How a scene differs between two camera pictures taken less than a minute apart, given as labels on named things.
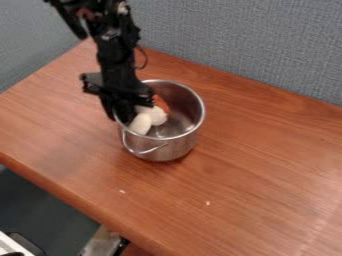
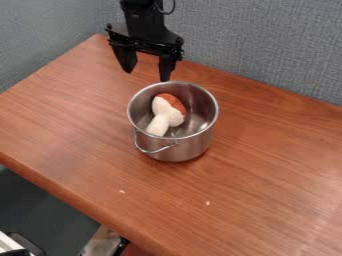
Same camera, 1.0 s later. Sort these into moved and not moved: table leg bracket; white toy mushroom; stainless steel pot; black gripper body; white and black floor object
Moved: black gripper body; stainless steel pot; white toy mushroom
Not moved: white and black floor object; table leg bracket
